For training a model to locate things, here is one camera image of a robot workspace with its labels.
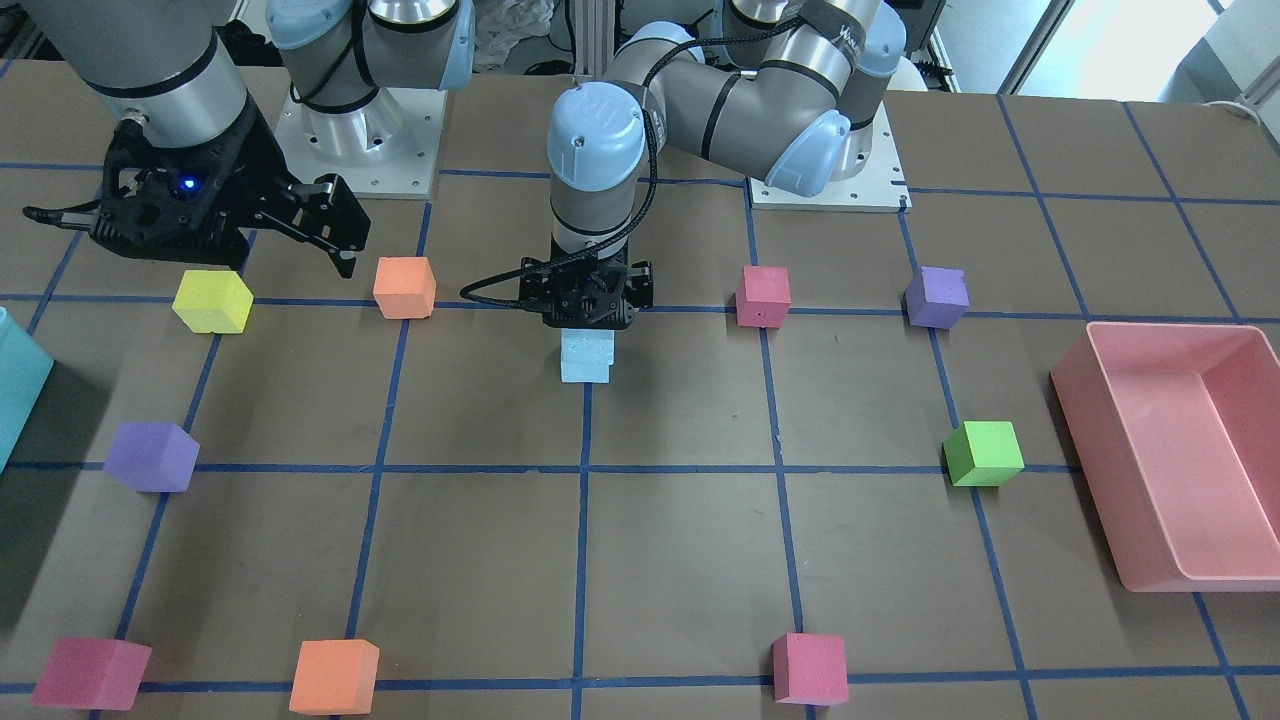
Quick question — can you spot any green foam block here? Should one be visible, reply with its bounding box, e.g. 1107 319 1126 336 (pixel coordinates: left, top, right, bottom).
943 420 1027 487

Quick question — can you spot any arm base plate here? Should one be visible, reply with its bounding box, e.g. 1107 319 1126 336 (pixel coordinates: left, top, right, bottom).
275 88 451 201
749 104 913 213

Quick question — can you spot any orange foam block far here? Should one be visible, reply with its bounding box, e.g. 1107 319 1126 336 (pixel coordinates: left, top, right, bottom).
372 256 436 320

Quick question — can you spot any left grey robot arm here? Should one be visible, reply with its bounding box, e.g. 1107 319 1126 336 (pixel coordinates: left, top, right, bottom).
512 1 908 331

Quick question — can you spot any light blue foam block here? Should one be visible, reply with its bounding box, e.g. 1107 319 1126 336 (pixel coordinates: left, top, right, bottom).
559 328 614 384

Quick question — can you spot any pink plastic bin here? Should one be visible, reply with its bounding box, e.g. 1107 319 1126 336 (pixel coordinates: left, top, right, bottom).
1051 322 1279 592

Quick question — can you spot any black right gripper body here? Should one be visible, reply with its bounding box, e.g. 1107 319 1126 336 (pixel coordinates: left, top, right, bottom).
90 105 298 270

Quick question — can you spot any pink foam block near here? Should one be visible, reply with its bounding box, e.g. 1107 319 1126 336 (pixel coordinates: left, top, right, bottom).
771 632 850 707

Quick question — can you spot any dark pink foam block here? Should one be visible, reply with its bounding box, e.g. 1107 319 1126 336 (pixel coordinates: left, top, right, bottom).
31 637 152 711

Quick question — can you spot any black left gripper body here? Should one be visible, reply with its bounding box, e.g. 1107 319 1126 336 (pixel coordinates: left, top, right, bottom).
518 256 654 331

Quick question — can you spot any purple foam block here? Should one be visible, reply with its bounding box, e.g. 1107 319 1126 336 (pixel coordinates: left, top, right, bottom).
104 421 200 493
904 266 969 331

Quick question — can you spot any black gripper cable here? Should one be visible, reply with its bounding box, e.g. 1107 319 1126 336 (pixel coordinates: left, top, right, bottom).
460 26 801 309

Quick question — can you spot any yellow foam block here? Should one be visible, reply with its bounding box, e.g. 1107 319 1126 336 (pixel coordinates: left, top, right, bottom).
172 269 253 334

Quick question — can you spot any orange foam block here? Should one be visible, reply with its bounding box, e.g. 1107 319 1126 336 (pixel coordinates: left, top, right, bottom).
372 256 436 320
289 639 380 716

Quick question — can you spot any teal plastic bin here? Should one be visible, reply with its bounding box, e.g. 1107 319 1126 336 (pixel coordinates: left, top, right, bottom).
1 307 54 470

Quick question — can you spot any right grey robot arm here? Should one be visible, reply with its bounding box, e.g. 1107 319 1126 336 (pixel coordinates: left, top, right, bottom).
24 1 475 278

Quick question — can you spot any orange foam block near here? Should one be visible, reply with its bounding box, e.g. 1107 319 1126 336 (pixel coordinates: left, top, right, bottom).
289 639 380 716

